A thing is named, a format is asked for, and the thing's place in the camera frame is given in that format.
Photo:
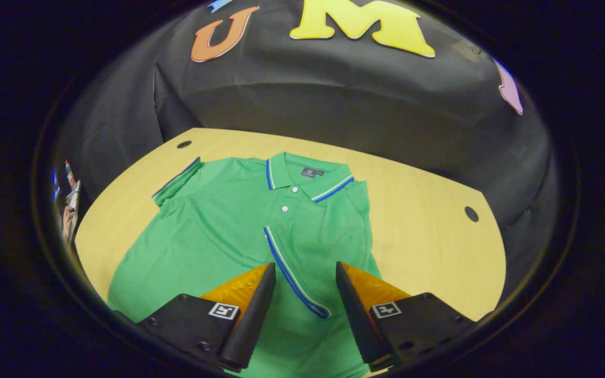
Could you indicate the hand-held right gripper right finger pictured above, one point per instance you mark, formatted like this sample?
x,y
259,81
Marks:
x,y
360,320

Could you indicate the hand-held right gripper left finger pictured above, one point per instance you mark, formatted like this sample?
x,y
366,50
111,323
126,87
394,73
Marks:
x,y
252,325

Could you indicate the colourful printed poster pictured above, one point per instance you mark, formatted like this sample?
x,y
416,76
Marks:
x,y
73,199

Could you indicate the black backdrop cloth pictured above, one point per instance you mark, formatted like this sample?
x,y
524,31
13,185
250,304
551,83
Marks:
x,y
308,94

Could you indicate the green T-shirt with blue trim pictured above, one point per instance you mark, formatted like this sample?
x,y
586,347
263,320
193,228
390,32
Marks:
x,y
218,231

